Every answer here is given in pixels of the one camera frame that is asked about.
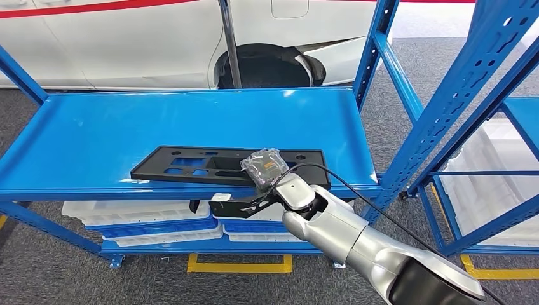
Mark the black car wheel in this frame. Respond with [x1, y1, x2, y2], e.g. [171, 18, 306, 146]
[214, 43, 327, 89]

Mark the blue metal shelf rack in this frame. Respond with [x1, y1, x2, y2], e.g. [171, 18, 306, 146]
[0, 0, 539, 270]
[399, 39, 539, 257]

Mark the silver metal pole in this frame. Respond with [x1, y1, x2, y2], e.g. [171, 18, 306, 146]
[217, 0, 243, 89]

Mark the black plastic panel part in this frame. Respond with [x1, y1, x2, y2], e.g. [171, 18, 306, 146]
[129, 145, 332, 191]

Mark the white car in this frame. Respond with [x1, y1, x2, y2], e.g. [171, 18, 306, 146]
[0, 0, 395, 92]

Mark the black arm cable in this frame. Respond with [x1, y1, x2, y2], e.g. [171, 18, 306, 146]
[261, 162, 506, 305]

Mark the black camera bracket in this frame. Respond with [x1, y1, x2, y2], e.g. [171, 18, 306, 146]
[208, 191, 283, 220]

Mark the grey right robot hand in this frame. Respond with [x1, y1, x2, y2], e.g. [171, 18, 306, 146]
[240, 148, 290, 190]

